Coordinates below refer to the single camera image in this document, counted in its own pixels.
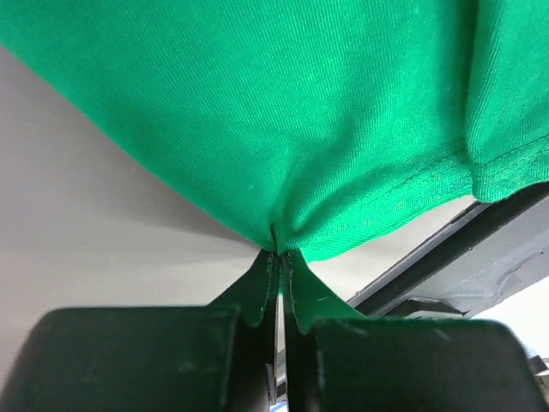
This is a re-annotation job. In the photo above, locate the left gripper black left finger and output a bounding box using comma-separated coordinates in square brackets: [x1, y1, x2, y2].
[1, 251, 277, 411]

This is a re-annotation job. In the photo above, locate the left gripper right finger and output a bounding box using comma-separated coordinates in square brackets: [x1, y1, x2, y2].
[281, 251, 548, 411]

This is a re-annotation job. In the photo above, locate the green t shirt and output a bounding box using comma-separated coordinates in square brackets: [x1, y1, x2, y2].
[1, 1, 548, 261]

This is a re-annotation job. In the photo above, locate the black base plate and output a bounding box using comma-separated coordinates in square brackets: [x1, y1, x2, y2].
[348, 183, 548, 318]

